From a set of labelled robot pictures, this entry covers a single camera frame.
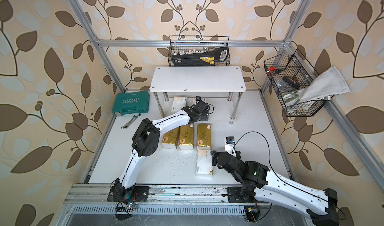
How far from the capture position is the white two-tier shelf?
0.76m

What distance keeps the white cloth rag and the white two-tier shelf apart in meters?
0.26

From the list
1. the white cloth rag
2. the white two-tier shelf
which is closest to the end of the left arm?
the white two-tier shelf
